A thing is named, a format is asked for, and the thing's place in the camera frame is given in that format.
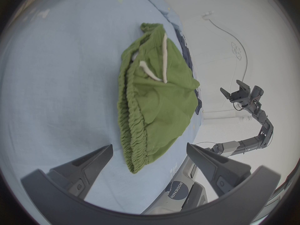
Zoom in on green shorts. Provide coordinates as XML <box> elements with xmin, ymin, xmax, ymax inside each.
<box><xmin>117</xmin><ymin>22</ymin><xmax>201</xmax><ymax>174</ymax></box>

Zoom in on bed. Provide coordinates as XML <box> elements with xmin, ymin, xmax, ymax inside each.
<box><xmin>1</xmin><ymin>0</ymin><xmax>253</xmax><ymax>215</ymax></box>

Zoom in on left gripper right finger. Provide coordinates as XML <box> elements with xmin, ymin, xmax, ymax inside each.
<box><xmin>186</xmin><ymin>143</ymin><xmax>252</xmax><ymax>199</ymax></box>

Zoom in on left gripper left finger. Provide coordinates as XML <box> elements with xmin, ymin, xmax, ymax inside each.
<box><xmin>48</xmin><ymin>144</ymin><xmax>113</xmax><ymax>200</ymax></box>

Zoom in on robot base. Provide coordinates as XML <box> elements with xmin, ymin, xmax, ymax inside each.
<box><xmin>140</xmin><ymin>157</ymin><xmax>209</xmax><ymax>215</ymax></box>

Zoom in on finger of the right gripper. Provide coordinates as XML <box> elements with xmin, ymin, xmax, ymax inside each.
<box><xmin>220</xmin><ymin>87</ymin><xmax>232</xmax><ymax>101</ymax></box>
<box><xmin>236</xmin><ymin>79</ymin><xmax>250</xmax><ymax>92</ymax></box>

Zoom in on pale blue quilt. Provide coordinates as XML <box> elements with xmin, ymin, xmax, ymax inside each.
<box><xmin>130</xmin><ymin>0</ymin><xmax>185</xmax><ymax>36</ymax></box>

